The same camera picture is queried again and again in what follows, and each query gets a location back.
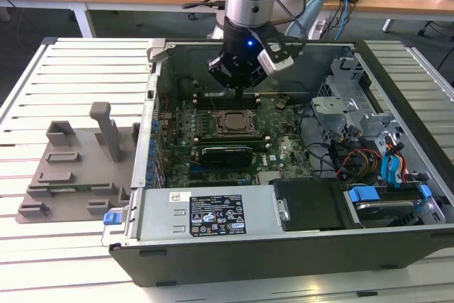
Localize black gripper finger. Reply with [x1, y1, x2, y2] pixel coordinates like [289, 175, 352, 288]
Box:
[207, 55, 240, 100]
[239, 67, 270, 100]

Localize CPU socket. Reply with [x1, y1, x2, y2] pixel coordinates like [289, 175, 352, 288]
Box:
[212, 108, 258, 139]

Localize black RAM slot row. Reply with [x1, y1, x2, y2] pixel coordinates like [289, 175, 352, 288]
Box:
[194, 90, 262, 111]
[193, 134, 269, 148]

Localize green motherboard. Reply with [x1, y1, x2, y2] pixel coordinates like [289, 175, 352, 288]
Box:
[152, 92, 319, 189]

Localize grey case release latch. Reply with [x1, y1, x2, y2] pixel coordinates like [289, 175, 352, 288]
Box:
[146, 38, 167, 63]

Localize metal drive cage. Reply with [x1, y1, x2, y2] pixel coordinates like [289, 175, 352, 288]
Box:
[310, 55, 407, 176]

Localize black graphics card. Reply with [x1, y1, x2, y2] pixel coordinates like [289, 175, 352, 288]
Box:
[191, 145, 255, 169]

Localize silver chipset heatsink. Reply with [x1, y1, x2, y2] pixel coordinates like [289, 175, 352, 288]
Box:
[258, 170, 282, 185]

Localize black plastic cover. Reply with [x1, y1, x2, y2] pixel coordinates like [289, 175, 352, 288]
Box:
[269, 177, 363, 233]

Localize silver power supply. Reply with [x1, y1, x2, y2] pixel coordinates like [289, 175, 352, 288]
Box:
[136, 188, 284, 243]

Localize hard disk in blue carrier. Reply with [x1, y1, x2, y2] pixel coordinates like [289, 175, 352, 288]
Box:
[343, 184, 433, 229]

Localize grey parts rack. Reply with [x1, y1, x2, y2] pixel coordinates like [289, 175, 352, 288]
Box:
[16, 101, 141, 225]

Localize black office chair base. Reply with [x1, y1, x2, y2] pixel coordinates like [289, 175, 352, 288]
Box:
[417, 21, 454, 38]

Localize black PC case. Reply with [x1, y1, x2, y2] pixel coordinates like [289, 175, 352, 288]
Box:
[108, 38, 454, 288]

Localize blue case latch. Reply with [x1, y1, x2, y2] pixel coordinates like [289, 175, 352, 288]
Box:
[102, 212, 123, 226]

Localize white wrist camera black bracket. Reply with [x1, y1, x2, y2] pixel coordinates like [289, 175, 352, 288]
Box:
[248, 28, 305, 77]

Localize black power wires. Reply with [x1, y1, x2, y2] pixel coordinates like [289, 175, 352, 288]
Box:
[297, 104, 359, 180]

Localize blue hanging cable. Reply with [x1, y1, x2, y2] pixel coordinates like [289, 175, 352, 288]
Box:
[338, 0, 353, 42]

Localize orange yellow power wires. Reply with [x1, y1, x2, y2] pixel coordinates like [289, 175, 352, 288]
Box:
[335, 148, 384, 180]

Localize blue disk wire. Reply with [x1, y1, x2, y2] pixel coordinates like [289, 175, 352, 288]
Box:
[381, 152, 405, 189]

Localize red disk wire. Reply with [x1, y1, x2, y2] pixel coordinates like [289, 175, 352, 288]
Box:
[388, 143, 406, 184]

